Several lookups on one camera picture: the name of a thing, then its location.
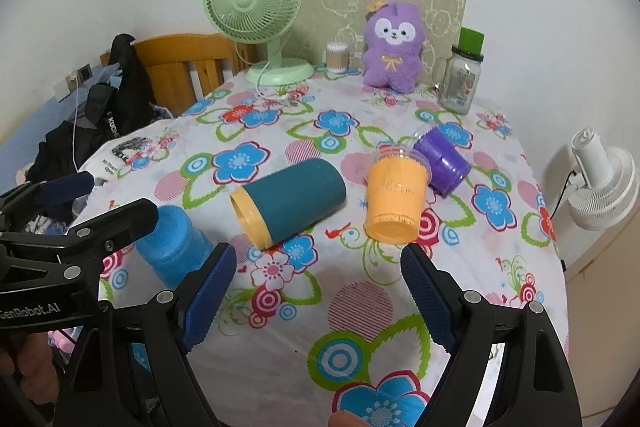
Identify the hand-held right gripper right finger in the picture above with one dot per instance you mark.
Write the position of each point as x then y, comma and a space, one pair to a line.
429, 302

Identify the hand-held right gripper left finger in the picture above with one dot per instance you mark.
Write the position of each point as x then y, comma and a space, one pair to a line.
209, 297

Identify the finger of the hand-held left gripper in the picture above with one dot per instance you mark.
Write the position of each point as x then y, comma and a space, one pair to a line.
112, 224
65, 189

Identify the teal cup with yellow rim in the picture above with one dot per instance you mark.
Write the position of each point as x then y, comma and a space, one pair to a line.
300, 197

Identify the blue cup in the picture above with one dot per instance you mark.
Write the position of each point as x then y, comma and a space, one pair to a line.
170, 249

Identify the orange cup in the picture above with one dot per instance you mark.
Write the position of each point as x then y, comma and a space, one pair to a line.
395, 199

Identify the purple cup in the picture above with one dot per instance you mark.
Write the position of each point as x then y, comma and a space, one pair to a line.
445, 162

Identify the person's left hand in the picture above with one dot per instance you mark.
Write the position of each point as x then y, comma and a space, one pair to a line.
32, 364

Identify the person's right hand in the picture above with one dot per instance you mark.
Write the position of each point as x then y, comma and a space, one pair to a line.
350, 419

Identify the blue bedsheet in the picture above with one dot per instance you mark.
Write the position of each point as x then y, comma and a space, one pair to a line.
20, 127

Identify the floral tablecloth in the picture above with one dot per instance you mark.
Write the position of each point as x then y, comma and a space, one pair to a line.
310, 307

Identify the black bag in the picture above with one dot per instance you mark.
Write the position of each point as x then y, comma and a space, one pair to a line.
120, 92

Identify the wooden chair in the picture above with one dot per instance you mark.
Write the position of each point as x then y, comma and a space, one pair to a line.
165, 67

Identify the white fan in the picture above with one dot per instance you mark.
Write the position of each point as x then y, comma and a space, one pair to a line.
605, 187

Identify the glass bottle with green lid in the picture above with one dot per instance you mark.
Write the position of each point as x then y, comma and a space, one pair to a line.
459, 82

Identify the purple plush toy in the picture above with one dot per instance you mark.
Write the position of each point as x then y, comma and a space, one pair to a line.
392, 57

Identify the cotton swab jar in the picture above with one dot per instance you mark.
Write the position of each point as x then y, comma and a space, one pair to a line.
337, 57

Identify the wall socket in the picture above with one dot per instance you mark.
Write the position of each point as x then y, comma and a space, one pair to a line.
83, 73

